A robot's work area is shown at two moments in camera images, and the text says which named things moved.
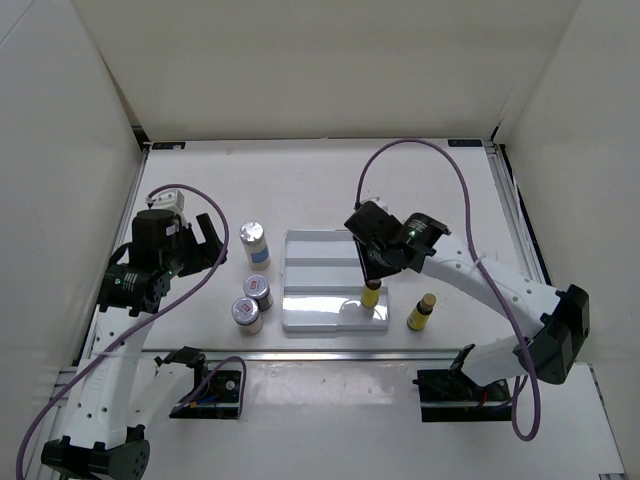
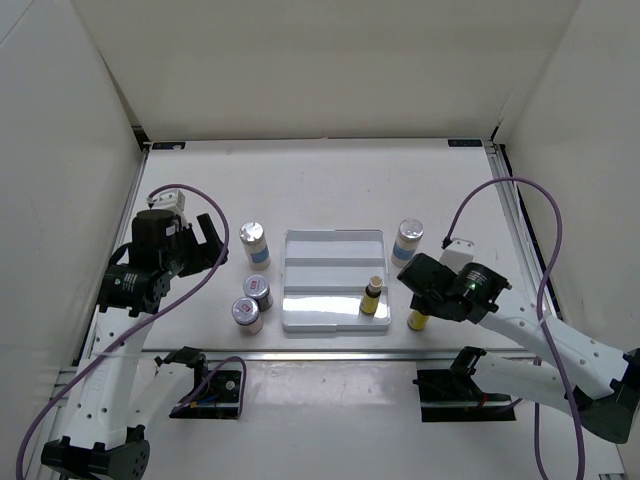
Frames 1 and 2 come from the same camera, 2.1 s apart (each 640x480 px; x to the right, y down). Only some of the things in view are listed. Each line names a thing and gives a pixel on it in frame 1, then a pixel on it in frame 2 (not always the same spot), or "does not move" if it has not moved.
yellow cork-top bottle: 420,315 does not move
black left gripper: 204,254 does not move
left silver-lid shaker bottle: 252,236 does not move
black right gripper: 370,270 to 423,304
